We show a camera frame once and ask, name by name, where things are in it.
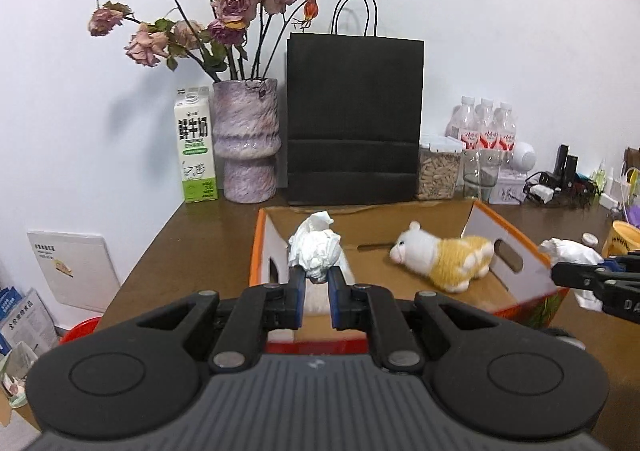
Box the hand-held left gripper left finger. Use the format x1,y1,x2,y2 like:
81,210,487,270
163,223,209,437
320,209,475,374
135,267,307,375

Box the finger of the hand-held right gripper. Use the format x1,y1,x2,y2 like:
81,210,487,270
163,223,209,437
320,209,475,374
550,261,640,290
602,253,640,273

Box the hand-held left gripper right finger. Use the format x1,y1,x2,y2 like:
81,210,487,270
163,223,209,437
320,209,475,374
327,267,501,375

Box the white tissue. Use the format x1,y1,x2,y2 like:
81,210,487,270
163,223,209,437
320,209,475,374
287,212,344,286
538,238,606,312

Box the orange cardboard box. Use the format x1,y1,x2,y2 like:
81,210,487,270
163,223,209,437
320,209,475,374
248,199,571,357

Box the wooden desktop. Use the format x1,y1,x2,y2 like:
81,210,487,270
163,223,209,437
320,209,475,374
0,191,640,451

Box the yellow bear mug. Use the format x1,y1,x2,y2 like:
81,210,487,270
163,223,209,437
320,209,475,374
602,220,640,259

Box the pale floral tin box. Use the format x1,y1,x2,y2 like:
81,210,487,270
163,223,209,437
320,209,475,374
490,168,531,206

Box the yellow and white plush toy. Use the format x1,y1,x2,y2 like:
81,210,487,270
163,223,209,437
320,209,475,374
389,220,496,293

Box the white round speaker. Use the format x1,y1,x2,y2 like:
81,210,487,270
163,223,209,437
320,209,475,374
510,142,539,172

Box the clear drinking glass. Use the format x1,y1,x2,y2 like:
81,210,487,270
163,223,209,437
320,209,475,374
462,149,502,204

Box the clear water bottle red label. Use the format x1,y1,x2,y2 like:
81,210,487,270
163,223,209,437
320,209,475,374
492,102,518,162
445,96,477,152
474,98,497,152

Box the clear container of pellets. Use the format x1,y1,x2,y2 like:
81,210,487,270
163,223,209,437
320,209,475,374
416,133,465,202

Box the purple marbled vase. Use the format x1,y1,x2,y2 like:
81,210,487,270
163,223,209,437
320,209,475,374
212,78,282,204

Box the white and green milk carton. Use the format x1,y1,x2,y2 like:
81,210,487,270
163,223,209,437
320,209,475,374
173,86,219,204

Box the black paper bag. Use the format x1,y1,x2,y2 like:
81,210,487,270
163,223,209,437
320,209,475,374
286,0,426,206

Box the red plastic basin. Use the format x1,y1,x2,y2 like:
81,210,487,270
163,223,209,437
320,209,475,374
58,316,104,347

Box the blue and white leaflets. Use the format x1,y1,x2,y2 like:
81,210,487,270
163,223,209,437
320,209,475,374
0,285,59,358

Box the clear container with scraps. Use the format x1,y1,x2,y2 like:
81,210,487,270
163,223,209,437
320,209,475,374
0,341,42,408

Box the dried rose bouquet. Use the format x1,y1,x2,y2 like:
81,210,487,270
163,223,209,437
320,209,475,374
88,0,320,84

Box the tangle of black cables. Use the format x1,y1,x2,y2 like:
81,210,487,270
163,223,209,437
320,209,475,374
522,171,603,208

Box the white wall panel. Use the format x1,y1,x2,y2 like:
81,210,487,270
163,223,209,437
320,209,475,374
27,230,121,315

